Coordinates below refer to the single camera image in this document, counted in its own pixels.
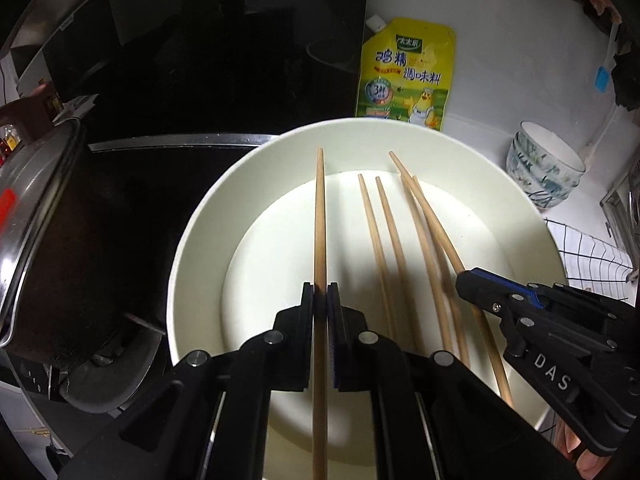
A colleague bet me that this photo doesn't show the wooden chopstick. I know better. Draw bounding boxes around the wooden chopstick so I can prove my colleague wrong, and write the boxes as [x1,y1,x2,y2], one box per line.
[358,174,397,339]
[375,177,426,356]
[312,148,328,480]
[402,182,454,352]
[412,174,471,369]
[388,151,514,408]

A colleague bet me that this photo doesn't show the large cream bowl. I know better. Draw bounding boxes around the large cream bowl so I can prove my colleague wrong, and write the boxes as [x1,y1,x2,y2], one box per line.
[166,117,569,480]

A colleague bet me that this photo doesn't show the person's right hand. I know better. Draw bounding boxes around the person's right hand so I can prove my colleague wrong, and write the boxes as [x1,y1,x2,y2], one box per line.
[553,417,610,479]

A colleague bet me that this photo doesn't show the white black checked cloth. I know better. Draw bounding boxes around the white black checked cloth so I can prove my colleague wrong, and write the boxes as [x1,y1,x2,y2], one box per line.
[544,218,637,306]

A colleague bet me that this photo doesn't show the stacked patterned porcelain bowls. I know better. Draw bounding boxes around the stacked patterned porcelain bowls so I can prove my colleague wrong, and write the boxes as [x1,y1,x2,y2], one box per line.
[506,122,586,210]

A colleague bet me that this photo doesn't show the steel dish rack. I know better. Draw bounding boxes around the steel dish rack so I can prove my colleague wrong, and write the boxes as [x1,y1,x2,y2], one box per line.
[600,156,639,282]

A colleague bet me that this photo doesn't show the black stove top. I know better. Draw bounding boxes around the black stove top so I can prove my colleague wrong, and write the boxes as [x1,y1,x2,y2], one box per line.
[89,133,277,152]

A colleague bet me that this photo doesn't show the yellow seasoning pouch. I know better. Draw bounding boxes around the yellow seasoning pouch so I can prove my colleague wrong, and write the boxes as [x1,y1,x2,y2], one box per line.
[356,14,457,131]

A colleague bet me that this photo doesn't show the steel pot with lid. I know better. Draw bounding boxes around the steel pot with lid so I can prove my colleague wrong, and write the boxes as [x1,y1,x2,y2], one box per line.
[1,118,84,347]

